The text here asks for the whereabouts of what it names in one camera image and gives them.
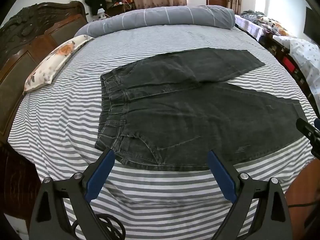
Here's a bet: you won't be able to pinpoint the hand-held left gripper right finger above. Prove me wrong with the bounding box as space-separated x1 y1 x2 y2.
207 150 293 240

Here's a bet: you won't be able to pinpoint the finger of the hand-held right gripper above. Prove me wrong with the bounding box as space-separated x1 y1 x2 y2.
296 117 320 143

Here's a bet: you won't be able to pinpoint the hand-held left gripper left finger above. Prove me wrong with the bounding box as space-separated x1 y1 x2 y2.
29 148 116 240

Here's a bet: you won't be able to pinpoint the dark grey denim pants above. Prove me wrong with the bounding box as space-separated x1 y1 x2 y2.
94 47 309 172

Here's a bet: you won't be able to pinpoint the grey white striped bedsheet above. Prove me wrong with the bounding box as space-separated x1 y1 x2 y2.
7 25 318 240

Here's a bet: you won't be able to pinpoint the wooden bed footboard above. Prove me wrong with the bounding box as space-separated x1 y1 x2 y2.
285 159 320 240

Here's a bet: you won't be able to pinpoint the white dotted blanket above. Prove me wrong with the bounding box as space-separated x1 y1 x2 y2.
275 35 320 93

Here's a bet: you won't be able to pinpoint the black flat screen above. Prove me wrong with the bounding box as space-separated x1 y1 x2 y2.
303 6 320 45

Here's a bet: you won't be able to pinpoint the floral cloth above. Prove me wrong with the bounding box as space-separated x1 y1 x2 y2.
257 16 295 37

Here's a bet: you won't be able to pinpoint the floral print pillow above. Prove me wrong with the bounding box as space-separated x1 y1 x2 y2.
23 34 94 94

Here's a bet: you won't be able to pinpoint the pile of dark clothes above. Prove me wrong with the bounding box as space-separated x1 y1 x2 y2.
240 10 265 21

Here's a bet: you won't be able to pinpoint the carved wooden headboard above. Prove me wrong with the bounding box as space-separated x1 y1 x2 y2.
0 1 88 230

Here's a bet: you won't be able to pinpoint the black coiled cable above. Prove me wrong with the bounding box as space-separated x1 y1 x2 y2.
71 214 125 240

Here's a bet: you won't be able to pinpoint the thin black cable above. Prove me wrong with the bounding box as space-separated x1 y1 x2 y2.
287 200 320 208

